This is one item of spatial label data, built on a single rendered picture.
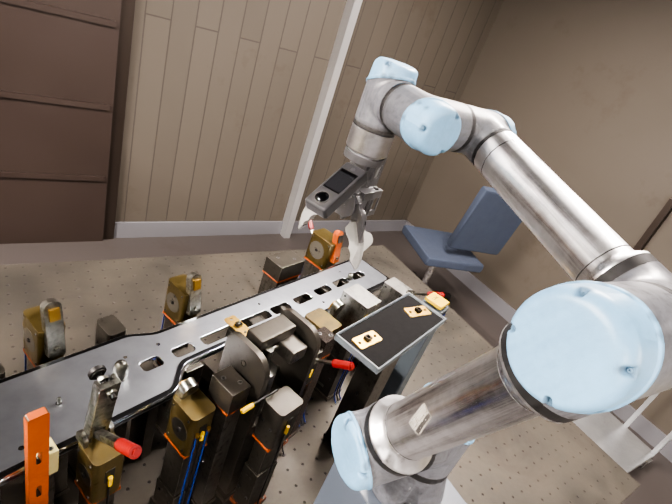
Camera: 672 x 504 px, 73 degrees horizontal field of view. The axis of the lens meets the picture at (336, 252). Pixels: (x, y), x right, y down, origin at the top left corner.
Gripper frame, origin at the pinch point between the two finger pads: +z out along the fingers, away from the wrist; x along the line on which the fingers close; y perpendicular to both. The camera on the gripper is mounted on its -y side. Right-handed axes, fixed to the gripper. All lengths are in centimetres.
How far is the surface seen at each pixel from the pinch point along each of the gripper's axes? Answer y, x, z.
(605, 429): 235, -96, 134
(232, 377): -10.9, 3.9, 32.1
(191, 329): -1, 30, 44
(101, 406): -36.4, 8.3, 27.9
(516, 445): 86, -52, 74
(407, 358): 57, -10, 51
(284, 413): -5.0, -7.6, 36.1
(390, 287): 67, 10, 39
